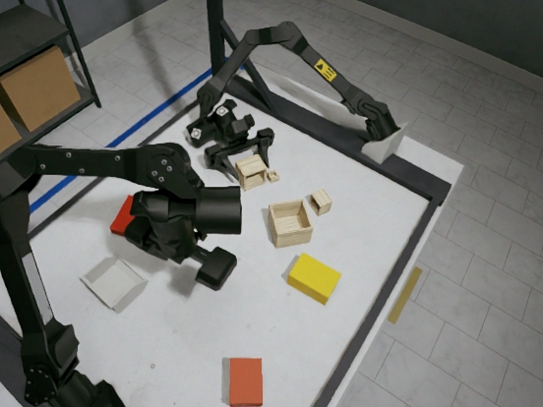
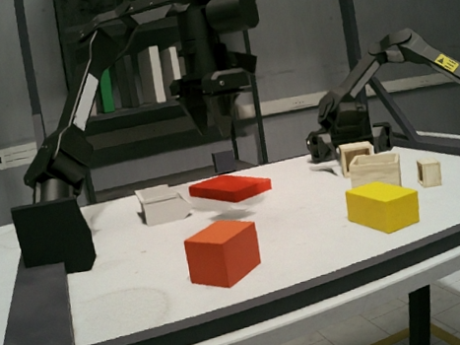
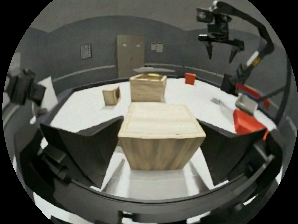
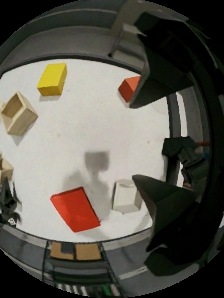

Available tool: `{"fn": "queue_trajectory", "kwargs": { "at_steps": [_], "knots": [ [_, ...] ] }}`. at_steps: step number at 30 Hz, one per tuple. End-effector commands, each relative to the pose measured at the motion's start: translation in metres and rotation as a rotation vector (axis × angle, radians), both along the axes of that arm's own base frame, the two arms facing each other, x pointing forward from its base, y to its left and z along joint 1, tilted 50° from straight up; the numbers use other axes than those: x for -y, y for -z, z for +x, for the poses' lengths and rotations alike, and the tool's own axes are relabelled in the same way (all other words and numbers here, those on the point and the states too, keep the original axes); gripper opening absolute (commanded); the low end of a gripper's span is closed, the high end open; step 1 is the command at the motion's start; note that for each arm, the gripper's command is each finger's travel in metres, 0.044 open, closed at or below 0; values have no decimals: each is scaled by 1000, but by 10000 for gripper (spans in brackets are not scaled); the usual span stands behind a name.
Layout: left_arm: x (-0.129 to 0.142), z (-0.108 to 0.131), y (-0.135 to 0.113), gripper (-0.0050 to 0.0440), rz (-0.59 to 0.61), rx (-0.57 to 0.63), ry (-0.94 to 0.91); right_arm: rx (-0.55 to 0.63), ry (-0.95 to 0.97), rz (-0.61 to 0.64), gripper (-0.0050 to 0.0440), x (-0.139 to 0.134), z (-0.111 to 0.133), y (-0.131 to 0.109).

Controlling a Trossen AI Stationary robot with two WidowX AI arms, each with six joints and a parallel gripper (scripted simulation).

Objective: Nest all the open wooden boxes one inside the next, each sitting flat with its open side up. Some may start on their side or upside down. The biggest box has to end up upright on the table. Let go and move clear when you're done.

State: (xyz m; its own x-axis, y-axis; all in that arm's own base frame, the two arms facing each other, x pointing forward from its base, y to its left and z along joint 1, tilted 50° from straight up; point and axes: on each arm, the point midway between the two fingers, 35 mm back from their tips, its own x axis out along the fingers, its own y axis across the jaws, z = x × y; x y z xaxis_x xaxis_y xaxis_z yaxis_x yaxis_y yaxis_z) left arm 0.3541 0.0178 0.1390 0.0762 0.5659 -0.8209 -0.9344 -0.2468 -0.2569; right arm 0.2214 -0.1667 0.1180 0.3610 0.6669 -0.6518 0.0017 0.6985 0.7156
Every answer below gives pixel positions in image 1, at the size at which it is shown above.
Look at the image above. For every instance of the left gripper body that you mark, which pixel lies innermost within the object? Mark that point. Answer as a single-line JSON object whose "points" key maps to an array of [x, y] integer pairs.
{"points": [[234, 145]]}

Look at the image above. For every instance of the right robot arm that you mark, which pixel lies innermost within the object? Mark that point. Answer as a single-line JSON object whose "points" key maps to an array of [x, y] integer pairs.
{"points": [[48, 346]]}

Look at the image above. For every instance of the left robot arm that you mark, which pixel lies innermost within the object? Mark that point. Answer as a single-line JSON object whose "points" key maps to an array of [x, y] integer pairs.
{"points": [[355, 99]]}

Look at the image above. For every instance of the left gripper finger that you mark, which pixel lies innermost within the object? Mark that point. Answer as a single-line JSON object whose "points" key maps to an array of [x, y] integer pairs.
{"points": [[221, 160], [263, 150]]}

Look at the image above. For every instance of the orange cube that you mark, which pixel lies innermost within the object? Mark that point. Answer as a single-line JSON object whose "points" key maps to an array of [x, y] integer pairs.
{"points": [[246, 382]]}

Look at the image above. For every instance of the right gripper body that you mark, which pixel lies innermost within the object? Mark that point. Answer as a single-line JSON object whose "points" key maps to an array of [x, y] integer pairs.
{"points": [[217, 265]]}

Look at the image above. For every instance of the red flat rectangular block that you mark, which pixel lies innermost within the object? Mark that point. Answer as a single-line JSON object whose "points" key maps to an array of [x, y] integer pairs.
{"points": [[123, 218]]}

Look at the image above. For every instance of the yellow rectangular block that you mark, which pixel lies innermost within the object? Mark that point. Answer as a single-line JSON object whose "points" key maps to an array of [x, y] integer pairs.
{"points": [[313, 278]]}

